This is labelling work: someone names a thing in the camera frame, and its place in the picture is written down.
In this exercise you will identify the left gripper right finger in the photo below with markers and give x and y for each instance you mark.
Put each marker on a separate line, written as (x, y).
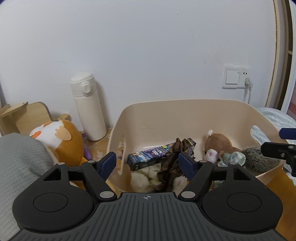
(198, 174)

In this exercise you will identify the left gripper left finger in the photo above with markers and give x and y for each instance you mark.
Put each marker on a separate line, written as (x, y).
(95, 175)

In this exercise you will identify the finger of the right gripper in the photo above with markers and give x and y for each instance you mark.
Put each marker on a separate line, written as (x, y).
(280, 151)
(287, 133)

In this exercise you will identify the brown dog plush toy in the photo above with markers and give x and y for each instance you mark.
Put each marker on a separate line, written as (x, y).
(220, 151)

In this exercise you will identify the grey hedgehog plush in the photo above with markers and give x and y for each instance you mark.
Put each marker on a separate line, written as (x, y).
(256, 163)

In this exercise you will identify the dark long snack box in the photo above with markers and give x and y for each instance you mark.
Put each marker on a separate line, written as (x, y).
(161, 154)

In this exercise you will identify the white fluffy plush toy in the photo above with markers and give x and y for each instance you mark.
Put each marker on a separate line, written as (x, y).
(146, 180)

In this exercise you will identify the dark brown wrapper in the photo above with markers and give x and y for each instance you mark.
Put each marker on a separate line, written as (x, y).
(171, 176)

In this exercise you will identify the orange white corgi plush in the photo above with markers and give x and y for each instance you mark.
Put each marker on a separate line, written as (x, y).
(63, 140)

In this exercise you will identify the beige plastic storage bin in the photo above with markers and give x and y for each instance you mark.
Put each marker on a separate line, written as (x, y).
(151, 124)

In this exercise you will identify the grey cream plush pillow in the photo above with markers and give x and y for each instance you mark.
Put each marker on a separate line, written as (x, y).
(23, 161)

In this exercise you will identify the white thermos bottle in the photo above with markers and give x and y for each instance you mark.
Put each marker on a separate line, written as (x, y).
(84, 90)

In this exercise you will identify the white wall switch socket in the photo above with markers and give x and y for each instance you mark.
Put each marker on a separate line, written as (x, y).
(235, 76)

